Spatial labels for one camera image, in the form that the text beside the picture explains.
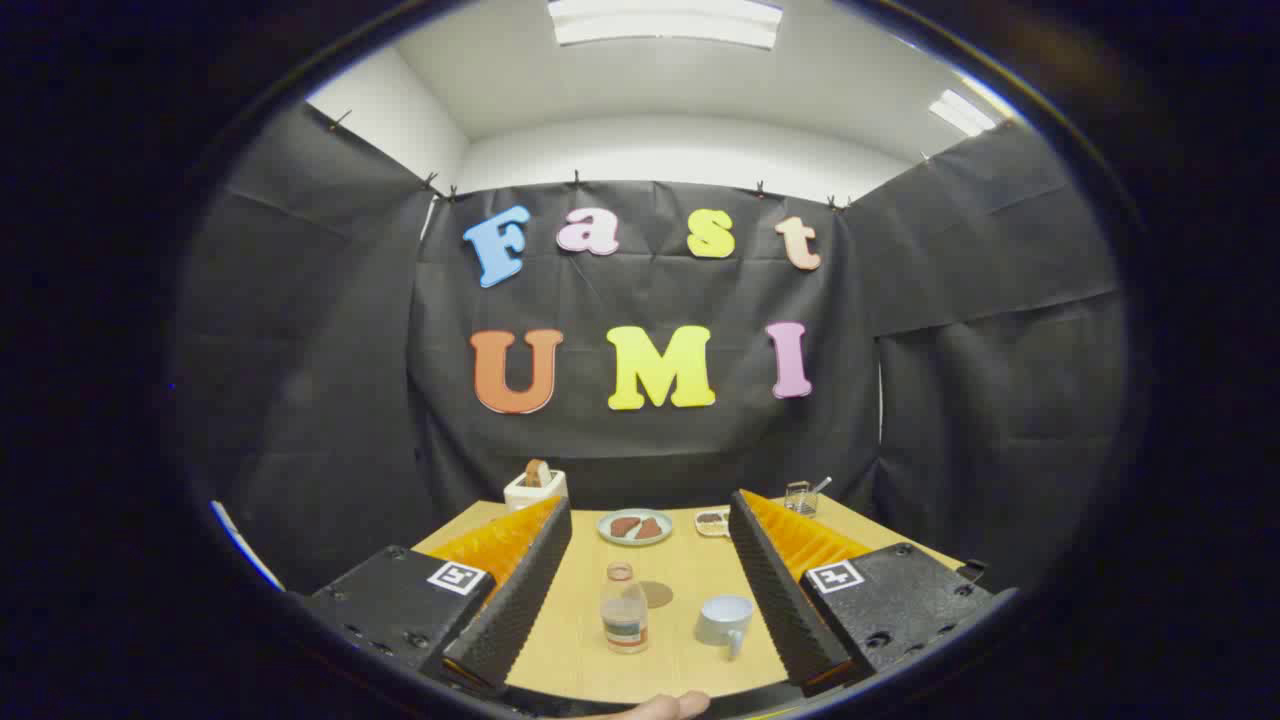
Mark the brown meat slice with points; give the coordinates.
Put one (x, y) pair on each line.
(650, 530)
(624, 527)

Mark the white toaster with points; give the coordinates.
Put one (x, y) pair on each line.
(530, 495)

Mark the small ceiling light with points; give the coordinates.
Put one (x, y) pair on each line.
(962, 112)

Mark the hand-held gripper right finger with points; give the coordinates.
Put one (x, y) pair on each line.
(778, 590)

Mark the white divided snack tray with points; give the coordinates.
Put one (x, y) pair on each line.
(712, 522)

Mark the white cup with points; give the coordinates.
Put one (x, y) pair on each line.
(722, 618)

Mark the long ceiling light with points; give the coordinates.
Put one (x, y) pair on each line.
(665, 22)

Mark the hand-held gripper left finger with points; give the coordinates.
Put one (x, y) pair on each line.
(520, 590)

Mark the round brown coaster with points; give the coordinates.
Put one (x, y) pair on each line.
(660, 595)

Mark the wooden table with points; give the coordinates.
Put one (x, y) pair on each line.
(575, 640)

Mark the pale green plate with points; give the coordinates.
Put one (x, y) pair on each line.
(605, 527)

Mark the metal spoon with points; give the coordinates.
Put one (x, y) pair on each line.
(820, 485)

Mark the clear plastic juice bottle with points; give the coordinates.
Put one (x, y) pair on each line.
(624, 620)

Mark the brown bread slice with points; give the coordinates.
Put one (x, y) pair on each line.
(538, 473)

